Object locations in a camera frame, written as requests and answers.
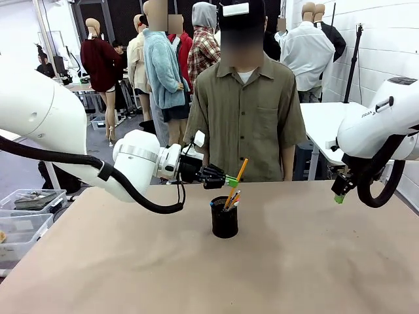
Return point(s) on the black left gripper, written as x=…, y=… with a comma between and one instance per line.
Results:
x=190, y=168

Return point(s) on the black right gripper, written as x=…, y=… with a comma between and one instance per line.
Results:
x=343, y=184

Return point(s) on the yellow pencil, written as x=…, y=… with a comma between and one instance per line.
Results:
x=242, y=168

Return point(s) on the person's left forearm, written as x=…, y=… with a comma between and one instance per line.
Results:
x=288, y=163

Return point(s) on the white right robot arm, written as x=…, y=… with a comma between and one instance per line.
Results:
x=366, y=131

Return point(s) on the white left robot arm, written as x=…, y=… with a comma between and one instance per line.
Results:
x=32, y=104

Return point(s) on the red tipped pen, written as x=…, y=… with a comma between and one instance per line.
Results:
x=237, y=199

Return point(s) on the black mesh pen holder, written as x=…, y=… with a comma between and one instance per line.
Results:
x=224, y=222

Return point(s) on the orange pencil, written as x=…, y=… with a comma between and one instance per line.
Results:
x=231, y=200

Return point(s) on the white side table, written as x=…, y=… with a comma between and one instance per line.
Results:
x=324, y=131

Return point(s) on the person in olive shirt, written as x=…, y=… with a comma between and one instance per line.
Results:
x=245, y=114

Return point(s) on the blue fleece mannequin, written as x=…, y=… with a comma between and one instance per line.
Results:
x=162, y=72

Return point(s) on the grey storage crate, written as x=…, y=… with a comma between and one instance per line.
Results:
x=97, y=123

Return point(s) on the red jacket mannequin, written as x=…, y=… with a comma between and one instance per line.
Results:
x=185, y=49

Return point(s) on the plaid hoodie mannequin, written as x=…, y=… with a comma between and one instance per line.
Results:
x=204, y=42

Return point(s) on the black tripod stand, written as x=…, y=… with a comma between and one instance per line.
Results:
x=354, y=62

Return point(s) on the cream jacket mannequin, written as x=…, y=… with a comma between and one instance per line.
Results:
x=137, y=62

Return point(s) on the white shirt mannequin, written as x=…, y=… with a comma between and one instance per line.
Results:
x=307, y=55

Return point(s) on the black jacket mannequin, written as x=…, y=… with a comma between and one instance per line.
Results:
x=337, y=41

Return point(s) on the maroon sweater mannequin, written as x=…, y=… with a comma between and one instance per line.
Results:
x=98, y=62

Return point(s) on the clear plastic bin with items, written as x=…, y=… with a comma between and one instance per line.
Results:
x=32, y=199

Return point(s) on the seated person in black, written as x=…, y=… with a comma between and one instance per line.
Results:
x=46, y=67

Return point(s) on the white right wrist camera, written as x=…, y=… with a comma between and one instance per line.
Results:
x=331, y=145

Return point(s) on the white head camera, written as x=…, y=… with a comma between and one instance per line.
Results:
x=235, y=9

